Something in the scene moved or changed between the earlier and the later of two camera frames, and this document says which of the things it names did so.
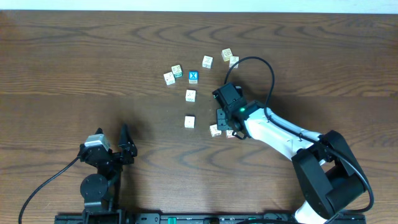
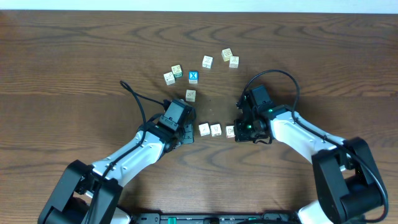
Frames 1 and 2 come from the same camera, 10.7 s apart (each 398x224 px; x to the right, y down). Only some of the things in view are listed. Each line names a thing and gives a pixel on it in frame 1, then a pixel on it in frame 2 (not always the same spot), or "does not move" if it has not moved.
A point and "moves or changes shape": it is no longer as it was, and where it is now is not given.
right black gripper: [221, 122] -> [240, 135]
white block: [207, 61] does not move
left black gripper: [125, 157] -> [192, 139]
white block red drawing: [169, 78] does not move
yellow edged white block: [214, 130] does not move
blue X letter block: [193, 77] does not move
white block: [189, 122] moves or changes shape
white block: [190, 95] does not move
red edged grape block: [229, 134] does not move
